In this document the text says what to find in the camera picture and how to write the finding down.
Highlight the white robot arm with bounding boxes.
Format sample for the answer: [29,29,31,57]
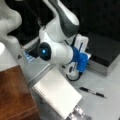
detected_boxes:
[0,0,89,74]

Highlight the black pen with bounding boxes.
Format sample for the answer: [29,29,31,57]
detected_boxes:
[79,87,107,98]

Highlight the black compartment tray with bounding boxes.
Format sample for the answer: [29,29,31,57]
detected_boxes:
[82,32,120,76]

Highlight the white notepad on stand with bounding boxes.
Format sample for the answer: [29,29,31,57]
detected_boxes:
[33,69,82,119]

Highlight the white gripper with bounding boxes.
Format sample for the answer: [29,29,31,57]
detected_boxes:
[65,33,90,75]

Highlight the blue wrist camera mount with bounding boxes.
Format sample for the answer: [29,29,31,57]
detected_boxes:
[72,47,89,72]

